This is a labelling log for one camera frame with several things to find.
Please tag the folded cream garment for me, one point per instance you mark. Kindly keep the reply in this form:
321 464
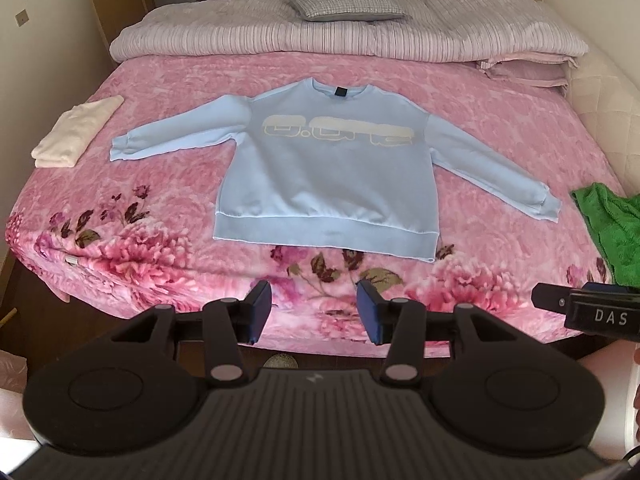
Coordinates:
72 133

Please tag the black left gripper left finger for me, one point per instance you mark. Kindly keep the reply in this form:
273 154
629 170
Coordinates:
222 325

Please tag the striped mauve duvet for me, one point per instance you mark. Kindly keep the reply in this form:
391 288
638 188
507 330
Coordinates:
432 31

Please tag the grey checked pillow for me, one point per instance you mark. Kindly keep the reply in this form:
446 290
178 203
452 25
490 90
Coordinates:
347 10

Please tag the green garment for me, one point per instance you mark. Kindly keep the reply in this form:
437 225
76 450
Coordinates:
612 222

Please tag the pink floral blanket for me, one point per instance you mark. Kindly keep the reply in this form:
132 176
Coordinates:
125 236

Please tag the stacked pink pillows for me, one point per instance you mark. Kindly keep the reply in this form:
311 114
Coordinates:
530 69

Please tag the light blue sweatshirt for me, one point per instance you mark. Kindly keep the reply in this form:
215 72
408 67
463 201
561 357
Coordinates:
350 168

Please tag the cream quilted headboard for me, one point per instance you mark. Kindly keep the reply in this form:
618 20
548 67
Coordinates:
607 103

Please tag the person's right hand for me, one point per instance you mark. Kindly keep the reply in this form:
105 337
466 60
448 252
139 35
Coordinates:
618 374

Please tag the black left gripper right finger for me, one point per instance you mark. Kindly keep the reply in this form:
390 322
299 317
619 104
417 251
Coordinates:
406 326

